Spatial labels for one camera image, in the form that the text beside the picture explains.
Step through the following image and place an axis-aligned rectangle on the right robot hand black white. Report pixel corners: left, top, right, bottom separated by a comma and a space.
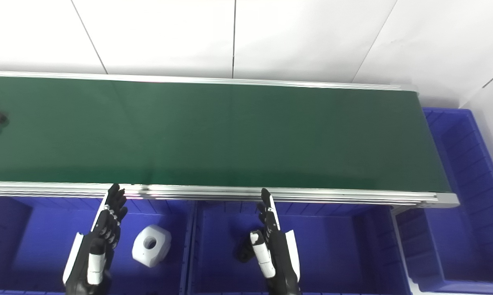
249, 188, 302, 295

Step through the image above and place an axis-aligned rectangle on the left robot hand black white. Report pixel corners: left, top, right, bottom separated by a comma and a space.
62, 184, 129, 295

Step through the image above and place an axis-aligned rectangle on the small black part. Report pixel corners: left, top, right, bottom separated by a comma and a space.
236, 238, 256, 263

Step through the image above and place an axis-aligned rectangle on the white plastic block part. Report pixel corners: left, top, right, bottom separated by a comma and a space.
132, 225, 172, 268

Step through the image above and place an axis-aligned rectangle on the green conveyor belt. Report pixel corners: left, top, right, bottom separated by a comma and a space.
0, 70, 460, 210
0, 76, 452, 193

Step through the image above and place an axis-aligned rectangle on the large blue plastic bin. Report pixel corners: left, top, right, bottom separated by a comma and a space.
396, 107, 493, 295

